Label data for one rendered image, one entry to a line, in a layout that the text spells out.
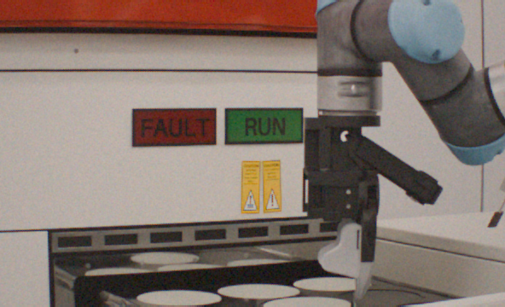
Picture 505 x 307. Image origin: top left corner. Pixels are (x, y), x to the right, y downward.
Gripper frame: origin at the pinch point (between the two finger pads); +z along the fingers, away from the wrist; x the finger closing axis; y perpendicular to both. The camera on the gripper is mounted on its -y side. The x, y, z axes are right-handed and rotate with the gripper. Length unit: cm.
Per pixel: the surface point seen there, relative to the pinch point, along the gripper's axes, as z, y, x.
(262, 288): 1.9, 11.4, -11.7
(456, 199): 11, -62, -222
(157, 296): 1.9, 24.3, -6.0
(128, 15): -31.9, 27.9, -8.4
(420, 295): 2.0, -7.6, -5.0
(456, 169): 1, -62, -222
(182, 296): 1.9, 21.3, -6.2
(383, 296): 2.0, -3.1, -5.4
